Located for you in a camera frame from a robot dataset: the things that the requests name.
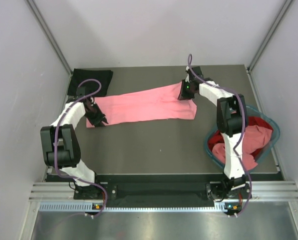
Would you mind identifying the left aluminium corner post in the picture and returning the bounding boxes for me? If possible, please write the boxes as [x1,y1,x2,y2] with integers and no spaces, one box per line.
[24,0,72,75]

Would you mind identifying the pink shirt in basket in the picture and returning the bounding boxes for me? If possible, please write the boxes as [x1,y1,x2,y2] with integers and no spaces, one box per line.
[208,125,273,171]

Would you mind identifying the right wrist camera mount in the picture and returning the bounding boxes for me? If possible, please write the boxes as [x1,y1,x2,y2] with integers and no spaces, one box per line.
[185,66,191,82]

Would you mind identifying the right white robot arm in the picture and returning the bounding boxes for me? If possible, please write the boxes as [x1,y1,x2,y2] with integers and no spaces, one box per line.
[178,66,248,198]

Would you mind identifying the aluminium corner post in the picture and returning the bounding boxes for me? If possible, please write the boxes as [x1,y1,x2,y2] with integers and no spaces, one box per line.
[247,0,294,74]
[24,0,72,75]

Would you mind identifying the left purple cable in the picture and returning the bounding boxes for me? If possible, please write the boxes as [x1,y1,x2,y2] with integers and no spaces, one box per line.
[53,78,108,216]

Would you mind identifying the red shirt in basket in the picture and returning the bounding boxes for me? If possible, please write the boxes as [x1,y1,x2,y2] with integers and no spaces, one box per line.
[207,116,274,155]

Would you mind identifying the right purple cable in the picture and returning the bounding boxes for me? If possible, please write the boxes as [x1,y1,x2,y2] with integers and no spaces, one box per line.
[187,54,253,217]

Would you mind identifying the pink t shirt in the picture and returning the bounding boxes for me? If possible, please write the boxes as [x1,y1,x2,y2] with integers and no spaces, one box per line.
[94,83,197,126]

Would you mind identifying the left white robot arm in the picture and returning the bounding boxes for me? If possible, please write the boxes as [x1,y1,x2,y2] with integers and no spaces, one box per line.
[40,83,108,200]

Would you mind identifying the teal laundry basket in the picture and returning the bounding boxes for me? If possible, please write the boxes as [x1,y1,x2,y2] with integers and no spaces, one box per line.
[204,105,280,171]

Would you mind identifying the aluminium frame rail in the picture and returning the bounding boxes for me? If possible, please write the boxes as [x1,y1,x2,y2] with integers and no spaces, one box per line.
[29,181,298,202]

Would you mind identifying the slotted grey cable duct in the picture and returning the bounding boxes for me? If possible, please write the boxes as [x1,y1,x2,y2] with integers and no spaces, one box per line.
[39,202,238,213]

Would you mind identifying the right aluminium corner post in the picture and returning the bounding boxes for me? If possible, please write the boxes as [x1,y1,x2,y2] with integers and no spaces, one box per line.
[247,0,294,74]

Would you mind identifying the folded black t shirt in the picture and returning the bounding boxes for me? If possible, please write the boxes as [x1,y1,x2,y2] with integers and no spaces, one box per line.
[67,68,114,99]

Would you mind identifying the purple cable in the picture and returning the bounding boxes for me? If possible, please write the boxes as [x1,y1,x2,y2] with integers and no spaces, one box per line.
[53,78,108,216]
[187,54,253,217]

